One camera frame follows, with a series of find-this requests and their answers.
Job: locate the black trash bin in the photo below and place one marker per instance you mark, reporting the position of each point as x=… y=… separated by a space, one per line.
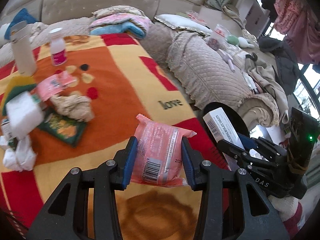
x=235 y=115

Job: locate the pink folded towel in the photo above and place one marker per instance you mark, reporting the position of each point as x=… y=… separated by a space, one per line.
x=120 y=21

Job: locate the small white green packet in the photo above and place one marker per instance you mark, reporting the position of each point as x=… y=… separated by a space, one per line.
x=7 y=130

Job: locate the white thermos bottle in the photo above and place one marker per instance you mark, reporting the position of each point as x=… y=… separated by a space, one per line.
x=23 y=52

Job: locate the purple toy hammer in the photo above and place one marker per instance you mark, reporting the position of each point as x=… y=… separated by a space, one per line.
x=228 y=61

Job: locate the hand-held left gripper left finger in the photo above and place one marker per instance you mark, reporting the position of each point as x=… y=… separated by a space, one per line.
x=130 y=163

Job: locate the pink patterned bag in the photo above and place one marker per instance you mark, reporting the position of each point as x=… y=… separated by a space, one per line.
x=196 y=16

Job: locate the green white plush toy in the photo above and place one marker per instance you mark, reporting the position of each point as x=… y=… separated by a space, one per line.
x=232 y=40

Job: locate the dark jacket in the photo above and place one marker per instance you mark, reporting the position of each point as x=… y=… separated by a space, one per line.
x=285 y=62

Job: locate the pile of beige clothes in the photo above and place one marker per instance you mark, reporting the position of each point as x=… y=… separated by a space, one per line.
x=265 y=75

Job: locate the yellow green scouring sponge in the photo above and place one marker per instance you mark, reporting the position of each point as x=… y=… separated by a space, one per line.
x=17 y=83

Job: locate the white medicine box with barcode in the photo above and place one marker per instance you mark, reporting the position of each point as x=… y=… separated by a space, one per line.
x=217 y=125

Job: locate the small black object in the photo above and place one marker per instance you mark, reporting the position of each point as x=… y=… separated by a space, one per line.
x=252 y=56

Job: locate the blue folded towel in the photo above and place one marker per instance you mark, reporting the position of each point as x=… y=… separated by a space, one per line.
x=130 y=30

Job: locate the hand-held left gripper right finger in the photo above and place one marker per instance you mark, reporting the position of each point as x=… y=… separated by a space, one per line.
x=187 y=163

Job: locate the pink snack packet with barcode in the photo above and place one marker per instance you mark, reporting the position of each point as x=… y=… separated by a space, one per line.
x=155 y=150

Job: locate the white foam block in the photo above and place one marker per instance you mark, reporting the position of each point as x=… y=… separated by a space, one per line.
x=23 y=115

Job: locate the white pill bottle pink label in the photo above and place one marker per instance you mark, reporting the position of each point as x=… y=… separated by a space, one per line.
x=58 y=52

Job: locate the crumpled white tissue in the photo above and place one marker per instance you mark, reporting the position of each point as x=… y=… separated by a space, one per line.
x=20 y=155

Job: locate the green biscuit packet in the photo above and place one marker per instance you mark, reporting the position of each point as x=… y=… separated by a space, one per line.
x=62 y=130

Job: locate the blue cloth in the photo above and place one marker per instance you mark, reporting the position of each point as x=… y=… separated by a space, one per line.
x=22 y=16

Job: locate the crumpled beige cloth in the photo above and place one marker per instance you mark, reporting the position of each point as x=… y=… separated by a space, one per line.
x=72 y=107

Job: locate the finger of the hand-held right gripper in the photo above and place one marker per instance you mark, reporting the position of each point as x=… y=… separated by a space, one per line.
x=246 y=142
x=237 y=156

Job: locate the clear plastic snack bag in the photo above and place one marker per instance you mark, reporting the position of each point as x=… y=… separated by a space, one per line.
x=217 y=36

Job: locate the orange red printed blanket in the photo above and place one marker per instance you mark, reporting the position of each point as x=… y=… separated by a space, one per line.
x=120 y=85

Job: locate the beige folded blanket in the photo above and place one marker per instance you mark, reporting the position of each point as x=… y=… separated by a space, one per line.
x=117 y=11

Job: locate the small pink packet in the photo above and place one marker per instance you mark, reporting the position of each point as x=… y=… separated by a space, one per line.
x=53 y=85

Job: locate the pink hanging garment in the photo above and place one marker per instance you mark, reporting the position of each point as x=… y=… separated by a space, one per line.
x=297 y=17

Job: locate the white cushion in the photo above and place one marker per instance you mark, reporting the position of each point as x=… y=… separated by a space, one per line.
x=180 y=21

